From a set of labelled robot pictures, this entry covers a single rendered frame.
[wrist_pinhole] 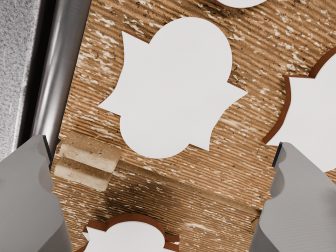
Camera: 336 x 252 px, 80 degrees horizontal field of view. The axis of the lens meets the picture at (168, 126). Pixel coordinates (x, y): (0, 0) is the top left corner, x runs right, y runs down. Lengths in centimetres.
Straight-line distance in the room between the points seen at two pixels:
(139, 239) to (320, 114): 25
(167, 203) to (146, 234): 5
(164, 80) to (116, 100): 5
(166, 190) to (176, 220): 6
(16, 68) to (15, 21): 5
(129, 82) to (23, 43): 12
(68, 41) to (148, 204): 22
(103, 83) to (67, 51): 5
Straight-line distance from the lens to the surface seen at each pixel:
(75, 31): 23
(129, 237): 29
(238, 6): 19
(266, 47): 21
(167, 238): 32
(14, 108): 29
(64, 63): 24
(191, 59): 19
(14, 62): 27
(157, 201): 29
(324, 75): 23
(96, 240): 31
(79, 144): 23
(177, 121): 20
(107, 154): 22
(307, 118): 25
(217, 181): 27
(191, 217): 32
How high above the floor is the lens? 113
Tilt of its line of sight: 62 degrees down
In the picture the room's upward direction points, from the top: 180 degrees clockwise
